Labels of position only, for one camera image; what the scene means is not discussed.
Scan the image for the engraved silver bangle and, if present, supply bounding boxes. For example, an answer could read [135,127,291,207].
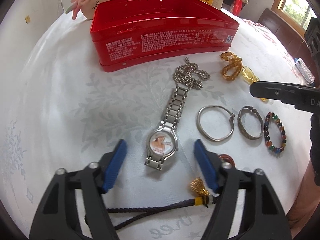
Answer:
[237,106,264,140]

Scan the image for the silver chain necklace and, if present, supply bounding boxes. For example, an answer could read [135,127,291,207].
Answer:
[172,56,211,90]

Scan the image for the amber bead necklace with pendant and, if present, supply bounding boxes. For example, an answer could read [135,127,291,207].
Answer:
[220,51,270,103]

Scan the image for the silver wristwatch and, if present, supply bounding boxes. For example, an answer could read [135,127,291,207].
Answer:
[145,86,189,171]

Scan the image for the brown wooden ring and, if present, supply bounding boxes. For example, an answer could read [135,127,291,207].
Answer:
[216,153,235,169]

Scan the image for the black braided cord gold charm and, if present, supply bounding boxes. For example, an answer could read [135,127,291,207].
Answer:
[107,177,219,230]

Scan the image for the wooden window frame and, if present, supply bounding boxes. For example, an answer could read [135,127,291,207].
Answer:
[271,0,317,36]

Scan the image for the thin silver bangle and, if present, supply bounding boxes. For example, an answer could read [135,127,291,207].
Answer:
[196,105,235,142]

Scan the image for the white embroidered bedspread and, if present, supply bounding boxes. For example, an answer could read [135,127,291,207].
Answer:
[1,0,311,235]

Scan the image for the multicolour bead bracelet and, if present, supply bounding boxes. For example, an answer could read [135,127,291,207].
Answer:
[263,112,288,157]

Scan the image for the dark wooden headboard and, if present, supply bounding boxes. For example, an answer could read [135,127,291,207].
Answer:
[258,8,319,86]

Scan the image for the red tin box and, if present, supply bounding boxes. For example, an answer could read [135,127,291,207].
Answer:
[90,0,239,72]

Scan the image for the yellow wall switch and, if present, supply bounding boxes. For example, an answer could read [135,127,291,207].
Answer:
[25,15,30,24]

